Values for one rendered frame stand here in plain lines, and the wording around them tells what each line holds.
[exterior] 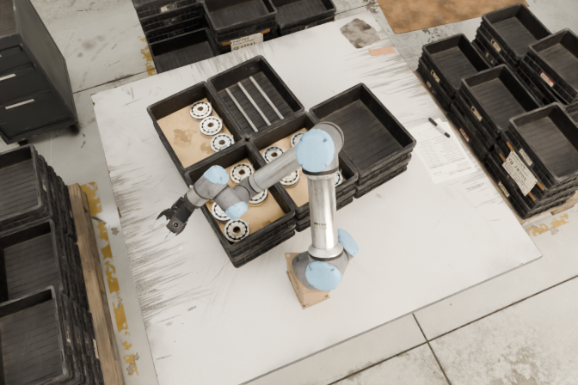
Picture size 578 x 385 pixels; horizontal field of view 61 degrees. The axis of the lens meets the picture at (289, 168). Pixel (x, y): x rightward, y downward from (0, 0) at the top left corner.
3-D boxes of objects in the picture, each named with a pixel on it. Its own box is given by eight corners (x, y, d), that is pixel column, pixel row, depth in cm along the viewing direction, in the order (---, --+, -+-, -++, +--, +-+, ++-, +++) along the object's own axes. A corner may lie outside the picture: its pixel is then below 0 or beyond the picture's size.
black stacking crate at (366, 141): (413, 157, 214) (418, 143, 205) (357, 189, 207) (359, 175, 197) (359, 98, 232) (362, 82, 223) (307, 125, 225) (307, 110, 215)
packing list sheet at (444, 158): (480, 169, 223) (481, 169, 222) (436, 186, 219) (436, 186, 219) (443, 116, 239) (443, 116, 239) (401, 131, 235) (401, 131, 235)
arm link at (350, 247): (340, 262, 185) (365, 242, 178) (330, 281, 173) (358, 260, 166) (317, 239, 185) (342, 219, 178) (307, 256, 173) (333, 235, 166)
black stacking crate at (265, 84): (305, 125, 225) (305, 110, 215) (249, 154, 218) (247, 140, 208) (262, 70, 243) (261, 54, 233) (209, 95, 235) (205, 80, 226)
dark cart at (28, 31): (86, 134, 326) (19, 33, 249) (17, 156, 318) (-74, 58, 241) (72, 71, 355) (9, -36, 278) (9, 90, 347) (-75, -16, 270)
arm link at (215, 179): (225, 185, 163) (208, 166, 163) (205, 204, 168) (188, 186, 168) (235, 178, 171) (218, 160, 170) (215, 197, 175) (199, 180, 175)
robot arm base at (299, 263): (328, 286, 187) (346, 272, 183) (305, 294, 175) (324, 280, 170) (308, 253, 193) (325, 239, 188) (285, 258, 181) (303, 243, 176)
